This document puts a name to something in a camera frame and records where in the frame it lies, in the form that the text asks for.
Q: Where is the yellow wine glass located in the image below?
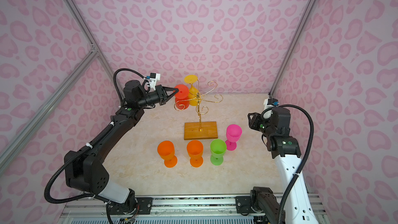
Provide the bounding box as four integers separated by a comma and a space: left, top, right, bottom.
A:
184, 75, 199, 106

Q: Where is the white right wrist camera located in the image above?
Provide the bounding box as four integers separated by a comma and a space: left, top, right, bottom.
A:
263, 97, 279, 112

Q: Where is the aluminium frame post back right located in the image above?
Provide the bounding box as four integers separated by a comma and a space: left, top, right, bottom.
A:
268, 0, 319, 97

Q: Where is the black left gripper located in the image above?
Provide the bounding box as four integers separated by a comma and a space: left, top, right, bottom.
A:
137, 86, 178, 110

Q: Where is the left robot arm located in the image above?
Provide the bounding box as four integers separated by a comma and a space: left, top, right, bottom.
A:
64, 80, 179, 214

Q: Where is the aluminium frame post back left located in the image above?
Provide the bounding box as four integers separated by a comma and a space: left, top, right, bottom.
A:
63, 0, 114, 85

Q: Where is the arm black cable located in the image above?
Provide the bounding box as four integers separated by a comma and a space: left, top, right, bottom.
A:
43, 68, 150, 204
261, 104, 315, 224

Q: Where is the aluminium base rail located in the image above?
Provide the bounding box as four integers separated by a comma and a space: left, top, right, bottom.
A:
58, 194, 332, 224

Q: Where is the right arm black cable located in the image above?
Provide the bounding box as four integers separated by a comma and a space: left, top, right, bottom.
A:
261, 104, 315, 224

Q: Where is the pink wine glass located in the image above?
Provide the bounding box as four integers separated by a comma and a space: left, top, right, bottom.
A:
226, 124, 243, 151

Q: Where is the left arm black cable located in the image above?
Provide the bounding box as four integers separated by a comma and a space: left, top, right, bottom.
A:
43, 68, 150, 204

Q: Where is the wooden rack base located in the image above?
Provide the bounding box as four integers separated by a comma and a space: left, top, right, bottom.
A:
184, 121, 218, 140

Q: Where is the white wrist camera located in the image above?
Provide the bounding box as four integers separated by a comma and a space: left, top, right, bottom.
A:
263, 97, 279, 112
144, 73, 161, 90

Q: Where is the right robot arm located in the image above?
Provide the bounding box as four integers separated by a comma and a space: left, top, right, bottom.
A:
235, 104, 318, 224

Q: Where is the red wine glass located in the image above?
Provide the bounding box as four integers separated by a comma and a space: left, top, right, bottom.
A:
175, 84, 190, 111

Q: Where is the gold wire glass rack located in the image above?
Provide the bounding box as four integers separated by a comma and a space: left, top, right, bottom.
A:
174, 81, 223, 123

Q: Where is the green wine glass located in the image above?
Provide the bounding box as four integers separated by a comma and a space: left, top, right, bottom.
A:
210, 139, 227, 166

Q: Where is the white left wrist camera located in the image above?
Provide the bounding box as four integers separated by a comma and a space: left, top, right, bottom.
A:
144, 73, 161, 90

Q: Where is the aluminium frame post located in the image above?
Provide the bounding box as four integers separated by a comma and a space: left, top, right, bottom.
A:
63, 0, 114, 85
268, 0, 319, 97

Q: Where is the orange wine glass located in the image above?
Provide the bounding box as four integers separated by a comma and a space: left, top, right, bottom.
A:
187, 140, 204, 168
157, 141, 178, 168

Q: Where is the aluminium frame left horizontal bar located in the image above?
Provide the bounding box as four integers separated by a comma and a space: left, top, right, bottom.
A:
1, 49, 97, 175

